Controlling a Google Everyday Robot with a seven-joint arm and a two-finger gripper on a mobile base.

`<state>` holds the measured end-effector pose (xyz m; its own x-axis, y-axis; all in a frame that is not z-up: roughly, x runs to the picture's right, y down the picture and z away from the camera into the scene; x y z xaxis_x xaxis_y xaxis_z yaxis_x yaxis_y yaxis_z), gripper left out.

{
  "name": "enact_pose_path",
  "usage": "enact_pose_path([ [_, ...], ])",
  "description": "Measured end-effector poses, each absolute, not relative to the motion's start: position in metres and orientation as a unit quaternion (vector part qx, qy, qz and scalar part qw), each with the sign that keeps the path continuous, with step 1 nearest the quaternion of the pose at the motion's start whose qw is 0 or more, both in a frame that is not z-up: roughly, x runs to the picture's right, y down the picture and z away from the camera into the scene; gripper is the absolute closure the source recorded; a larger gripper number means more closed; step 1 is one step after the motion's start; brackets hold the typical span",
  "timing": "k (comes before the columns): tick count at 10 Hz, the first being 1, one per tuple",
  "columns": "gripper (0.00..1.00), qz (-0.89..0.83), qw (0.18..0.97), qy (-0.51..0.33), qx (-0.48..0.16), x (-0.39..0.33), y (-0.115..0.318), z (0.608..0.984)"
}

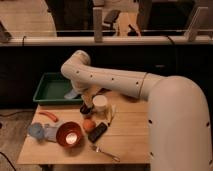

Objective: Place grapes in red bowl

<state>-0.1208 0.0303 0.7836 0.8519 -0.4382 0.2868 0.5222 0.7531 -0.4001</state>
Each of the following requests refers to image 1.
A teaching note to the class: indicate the white cylindrical cup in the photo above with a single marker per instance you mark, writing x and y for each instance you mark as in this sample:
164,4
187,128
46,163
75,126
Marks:
100,103

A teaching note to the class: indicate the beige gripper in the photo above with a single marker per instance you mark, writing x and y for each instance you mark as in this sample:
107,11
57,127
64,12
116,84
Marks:
88,95

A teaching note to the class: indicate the black office chair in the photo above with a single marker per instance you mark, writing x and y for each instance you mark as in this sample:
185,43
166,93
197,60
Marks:
110,19

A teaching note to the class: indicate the orange fruit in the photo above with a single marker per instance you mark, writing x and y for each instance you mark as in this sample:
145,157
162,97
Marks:
88,125

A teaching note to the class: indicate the white grey cloth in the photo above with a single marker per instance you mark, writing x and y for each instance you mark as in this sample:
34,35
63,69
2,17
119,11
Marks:
51,130

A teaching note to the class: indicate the light blue cloth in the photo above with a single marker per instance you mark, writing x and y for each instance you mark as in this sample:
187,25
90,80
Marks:
71,95

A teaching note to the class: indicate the black rectangular block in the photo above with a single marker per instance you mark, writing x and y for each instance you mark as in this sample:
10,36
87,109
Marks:
95,134

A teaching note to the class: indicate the orange carrot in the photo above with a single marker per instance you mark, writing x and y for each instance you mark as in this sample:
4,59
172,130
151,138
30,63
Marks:
50,115

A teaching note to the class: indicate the green plastic tray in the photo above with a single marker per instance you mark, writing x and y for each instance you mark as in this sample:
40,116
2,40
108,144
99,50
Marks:
52,89

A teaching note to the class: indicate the small dark round container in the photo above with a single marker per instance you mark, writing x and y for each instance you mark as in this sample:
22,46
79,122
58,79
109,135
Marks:
85,111

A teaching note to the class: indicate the red bowl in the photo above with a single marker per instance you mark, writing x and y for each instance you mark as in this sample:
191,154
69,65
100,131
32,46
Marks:
69,134

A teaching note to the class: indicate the silver fork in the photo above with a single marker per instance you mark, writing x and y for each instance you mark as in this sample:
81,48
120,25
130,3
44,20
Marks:
99,150

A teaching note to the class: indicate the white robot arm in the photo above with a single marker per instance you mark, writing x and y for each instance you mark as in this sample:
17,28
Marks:
178,113

